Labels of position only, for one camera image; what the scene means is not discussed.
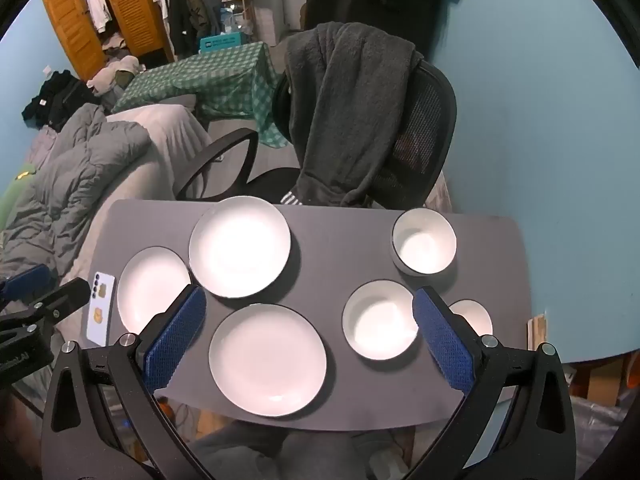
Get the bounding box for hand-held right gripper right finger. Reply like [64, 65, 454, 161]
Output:
[400, 286, 578, 480]

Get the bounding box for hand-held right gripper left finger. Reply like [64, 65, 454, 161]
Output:
[40, 284, 221, 480]

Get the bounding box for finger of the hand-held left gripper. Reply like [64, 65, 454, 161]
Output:
[0, 277, 92, 334]
[0, 265, 57, 307]

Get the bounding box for white bowl with black rim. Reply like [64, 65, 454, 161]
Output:
[342, 280, 421, 361]
[391, 208, 458, 277]
[447, 299, 494, 338]

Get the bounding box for white plate with black rim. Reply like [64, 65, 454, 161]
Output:
[188, 195, 292, 300]
[116, 246, 192, 335]
[208, 303, 328, 417]

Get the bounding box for white smartphone with stickers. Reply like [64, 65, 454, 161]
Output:
[85, 272, 117, 347]

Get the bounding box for green blanket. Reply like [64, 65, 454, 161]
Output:
[0, 160, 38, 226]

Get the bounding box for wooden board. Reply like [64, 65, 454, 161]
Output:
[525, 312, 548, 361]

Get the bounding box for grey puffy duvet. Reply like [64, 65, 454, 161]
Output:
[0, 102, 153, 281]

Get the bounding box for cardboard box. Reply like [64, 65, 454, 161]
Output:
[570, 357, 632, 411]

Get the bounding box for person's grey pants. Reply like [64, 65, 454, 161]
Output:
[190, 420, 416, 480]

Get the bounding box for black clothes pile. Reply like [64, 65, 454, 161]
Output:
[22, 70, 98, 128]

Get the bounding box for black mesh office chair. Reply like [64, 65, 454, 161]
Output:
[172, 57, 458, 211]

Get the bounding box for beige cloth pile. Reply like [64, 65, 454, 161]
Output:
[87, 55, 146, 97]

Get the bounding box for dark grey fleece garment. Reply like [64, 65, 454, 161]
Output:
[283, 21, 423, 208]

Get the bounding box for green checked tablecloth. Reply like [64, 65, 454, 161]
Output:
[111, 41, 293, 150]

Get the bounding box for orange wooden wardrobe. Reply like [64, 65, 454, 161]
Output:
[40, 0, 176, 81]

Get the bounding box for white hanging shirt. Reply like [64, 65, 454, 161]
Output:
[82, 0, 113, 33]

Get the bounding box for dark jackets on rack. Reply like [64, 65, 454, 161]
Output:
[152, 0, 226, 58]

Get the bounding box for black hanging coat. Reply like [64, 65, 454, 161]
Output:
[305, 0, 468, 61]

